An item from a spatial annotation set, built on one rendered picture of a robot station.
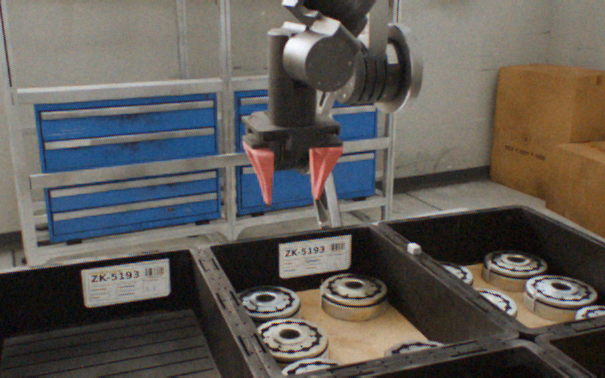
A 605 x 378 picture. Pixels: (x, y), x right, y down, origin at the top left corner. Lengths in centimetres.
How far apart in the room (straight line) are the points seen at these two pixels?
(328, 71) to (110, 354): 51
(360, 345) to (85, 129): 195
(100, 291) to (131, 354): 12
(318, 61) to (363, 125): 248
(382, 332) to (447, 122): 361
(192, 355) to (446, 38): 369
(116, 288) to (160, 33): 269
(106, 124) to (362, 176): 124
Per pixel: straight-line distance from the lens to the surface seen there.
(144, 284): 102
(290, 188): 304
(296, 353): 86
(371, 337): 97
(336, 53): 68
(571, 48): 486
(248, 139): 78
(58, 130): 271
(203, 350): 95
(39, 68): 353
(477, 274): 120
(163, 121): 277
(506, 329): 82
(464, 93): 457
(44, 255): 283
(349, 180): 318
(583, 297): 110
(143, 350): 96
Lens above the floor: 131
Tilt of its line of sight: 17 degrees down
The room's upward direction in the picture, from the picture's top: straight up
